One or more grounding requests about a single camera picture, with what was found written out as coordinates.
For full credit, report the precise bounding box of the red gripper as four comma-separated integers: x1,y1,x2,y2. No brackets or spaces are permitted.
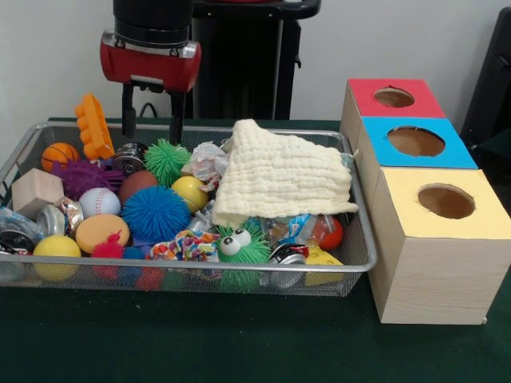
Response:
99,39,203,145

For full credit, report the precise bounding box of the orange plastic toy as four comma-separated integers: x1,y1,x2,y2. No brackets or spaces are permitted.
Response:
74,93,116,161

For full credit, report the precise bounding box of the blue spiky ball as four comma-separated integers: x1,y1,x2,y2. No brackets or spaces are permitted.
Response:
121,185,192,244

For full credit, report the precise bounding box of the cream muslin cloth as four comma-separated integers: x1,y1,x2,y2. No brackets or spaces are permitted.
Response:
211,118,359,227

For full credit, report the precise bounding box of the wooden box with three holes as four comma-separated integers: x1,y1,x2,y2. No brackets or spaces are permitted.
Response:
339,78,511,326

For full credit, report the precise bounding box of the green spiky ball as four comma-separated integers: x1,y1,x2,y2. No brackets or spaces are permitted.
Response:
143,138,192,188

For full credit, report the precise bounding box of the purple spiky ball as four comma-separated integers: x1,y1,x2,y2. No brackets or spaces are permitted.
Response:
51,159,125,201

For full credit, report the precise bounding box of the small orange basketball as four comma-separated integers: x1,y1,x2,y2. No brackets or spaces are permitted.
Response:
41,142,81,173

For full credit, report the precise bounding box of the white baseball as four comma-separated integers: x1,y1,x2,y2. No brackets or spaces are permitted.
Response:
78,187,122,219

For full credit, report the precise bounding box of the yellow ball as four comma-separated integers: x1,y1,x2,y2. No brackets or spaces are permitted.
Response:
32,235,83,282

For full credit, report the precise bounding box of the green spiky toy with eyes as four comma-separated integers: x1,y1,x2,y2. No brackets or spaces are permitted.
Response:
217,223,271,264

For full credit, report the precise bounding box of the black stand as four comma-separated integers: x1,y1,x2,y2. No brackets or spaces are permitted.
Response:
458,6,511,139

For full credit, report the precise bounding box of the dark green side tablecloth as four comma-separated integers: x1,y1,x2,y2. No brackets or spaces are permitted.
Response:
473,127,511,188

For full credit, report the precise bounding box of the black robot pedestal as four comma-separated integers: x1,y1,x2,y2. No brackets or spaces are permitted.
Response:
185,0,323,120

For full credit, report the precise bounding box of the multicolour rope toy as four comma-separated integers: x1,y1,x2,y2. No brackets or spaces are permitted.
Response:
149,229,221,263

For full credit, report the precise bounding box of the shallow wire mesh bin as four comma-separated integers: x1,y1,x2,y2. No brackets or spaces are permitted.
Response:
0,121,378,298

